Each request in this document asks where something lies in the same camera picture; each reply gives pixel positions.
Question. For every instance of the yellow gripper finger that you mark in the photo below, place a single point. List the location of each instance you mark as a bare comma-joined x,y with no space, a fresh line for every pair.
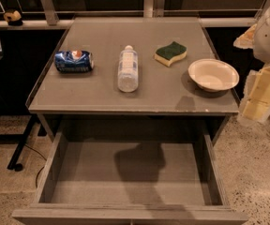
245,41
255,105

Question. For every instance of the clear plastic water bottle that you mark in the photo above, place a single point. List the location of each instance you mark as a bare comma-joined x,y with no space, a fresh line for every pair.
128,70

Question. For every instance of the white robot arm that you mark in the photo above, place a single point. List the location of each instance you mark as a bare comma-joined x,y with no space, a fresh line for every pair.
261,41

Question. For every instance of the open grey top drawer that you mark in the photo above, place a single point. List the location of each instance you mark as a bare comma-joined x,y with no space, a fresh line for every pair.
130,183

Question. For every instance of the white paper bowl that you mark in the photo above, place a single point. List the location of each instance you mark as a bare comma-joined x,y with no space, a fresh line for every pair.
213,75

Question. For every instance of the green and yellow sponge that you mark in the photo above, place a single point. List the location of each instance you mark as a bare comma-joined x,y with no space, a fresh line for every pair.
169,54

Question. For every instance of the grey cabinet table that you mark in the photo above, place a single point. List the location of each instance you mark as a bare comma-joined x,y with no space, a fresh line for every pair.
140,67

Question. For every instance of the crushed blue soda can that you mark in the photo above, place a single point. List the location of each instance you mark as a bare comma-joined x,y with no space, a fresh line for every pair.
74,61

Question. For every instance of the yellow black tape dispenser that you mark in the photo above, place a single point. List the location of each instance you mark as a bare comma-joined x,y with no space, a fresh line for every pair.
13,17

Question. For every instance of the black table leg stand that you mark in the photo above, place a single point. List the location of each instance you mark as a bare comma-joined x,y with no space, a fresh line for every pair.
17,130

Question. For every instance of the metal window railing frame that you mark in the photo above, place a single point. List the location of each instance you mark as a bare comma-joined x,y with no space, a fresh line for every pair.
53,14

